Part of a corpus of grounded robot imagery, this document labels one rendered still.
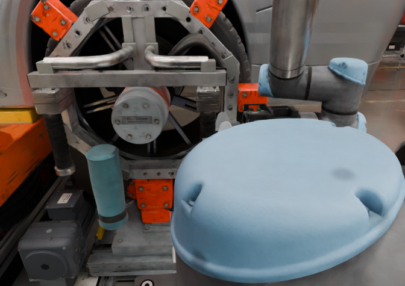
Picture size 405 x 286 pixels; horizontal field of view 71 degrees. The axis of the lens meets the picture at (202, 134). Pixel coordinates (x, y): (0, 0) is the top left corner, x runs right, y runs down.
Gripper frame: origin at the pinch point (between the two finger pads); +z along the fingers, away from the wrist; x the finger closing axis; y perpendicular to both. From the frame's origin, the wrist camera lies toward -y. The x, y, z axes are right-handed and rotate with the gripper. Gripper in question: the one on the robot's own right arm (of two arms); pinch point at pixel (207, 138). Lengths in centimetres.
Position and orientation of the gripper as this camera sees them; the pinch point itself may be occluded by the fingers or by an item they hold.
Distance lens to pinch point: 65.3
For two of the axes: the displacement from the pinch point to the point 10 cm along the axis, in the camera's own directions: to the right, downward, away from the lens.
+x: 0.4, 4.3, -9.0
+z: -10.0, 0.2, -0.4
